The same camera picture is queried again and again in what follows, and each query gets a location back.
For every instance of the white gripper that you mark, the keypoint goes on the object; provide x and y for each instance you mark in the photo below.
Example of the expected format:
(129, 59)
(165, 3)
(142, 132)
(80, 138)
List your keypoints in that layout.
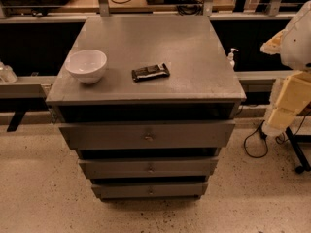
(297, 44)

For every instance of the grey top drawer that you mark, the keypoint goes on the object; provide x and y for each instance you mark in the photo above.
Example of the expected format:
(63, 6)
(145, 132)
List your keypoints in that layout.
(147, 135)

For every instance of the grey drawer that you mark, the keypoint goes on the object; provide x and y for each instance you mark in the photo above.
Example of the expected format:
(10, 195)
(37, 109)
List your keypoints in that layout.
(144, 190)
(147, 135)
(148, 167)

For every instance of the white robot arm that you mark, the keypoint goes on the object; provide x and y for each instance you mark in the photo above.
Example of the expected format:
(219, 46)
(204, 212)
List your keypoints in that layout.
(291, 95)

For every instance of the grey middle drawer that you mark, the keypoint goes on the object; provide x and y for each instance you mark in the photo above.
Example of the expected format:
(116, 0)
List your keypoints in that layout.
(148, 167)

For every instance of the grey drawer cabinet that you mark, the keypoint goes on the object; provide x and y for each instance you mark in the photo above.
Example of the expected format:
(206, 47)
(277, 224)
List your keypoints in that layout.
(148, 111)

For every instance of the grey bottom drawer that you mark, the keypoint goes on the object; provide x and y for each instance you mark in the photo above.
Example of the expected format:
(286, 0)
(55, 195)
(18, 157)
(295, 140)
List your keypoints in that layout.
(144, 190)

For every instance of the white pump bottle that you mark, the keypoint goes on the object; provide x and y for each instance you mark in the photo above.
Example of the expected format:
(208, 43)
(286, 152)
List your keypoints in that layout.
(230, 56)

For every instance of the black stand leg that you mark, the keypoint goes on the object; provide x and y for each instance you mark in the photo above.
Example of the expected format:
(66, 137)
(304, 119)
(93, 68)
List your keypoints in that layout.
(295, 140)

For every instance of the black snack bar wrapper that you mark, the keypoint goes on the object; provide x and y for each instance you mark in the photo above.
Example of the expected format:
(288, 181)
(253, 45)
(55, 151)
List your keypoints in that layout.
(150, 73)

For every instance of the white ceramic bowl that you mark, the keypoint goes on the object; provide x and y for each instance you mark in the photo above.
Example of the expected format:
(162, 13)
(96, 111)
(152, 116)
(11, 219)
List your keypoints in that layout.
(87, 66)

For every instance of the grey metal rail frame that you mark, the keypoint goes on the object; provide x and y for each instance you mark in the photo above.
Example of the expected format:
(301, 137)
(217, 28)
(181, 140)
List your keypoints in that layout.
(136, 15)

